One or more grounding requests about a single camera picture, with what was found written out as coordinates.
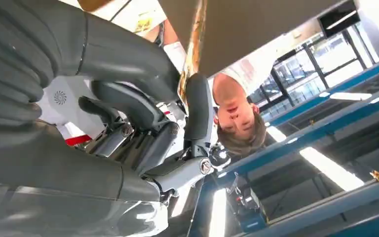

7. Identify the black hanging screen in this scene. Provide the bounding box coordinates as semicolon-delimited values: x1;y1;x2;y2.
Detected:
317;0;362;39

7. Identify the white kiosk stand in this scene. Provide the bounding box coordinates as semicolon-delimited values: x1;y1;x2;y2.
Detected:
37;75;107;140

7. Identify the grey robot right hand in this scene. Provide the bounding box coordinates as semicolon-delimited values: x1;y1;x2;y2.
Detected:
0;13;215;237

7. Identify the person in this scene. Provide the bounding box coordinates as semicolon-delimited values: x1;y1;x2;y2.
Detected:
144;19;296;157

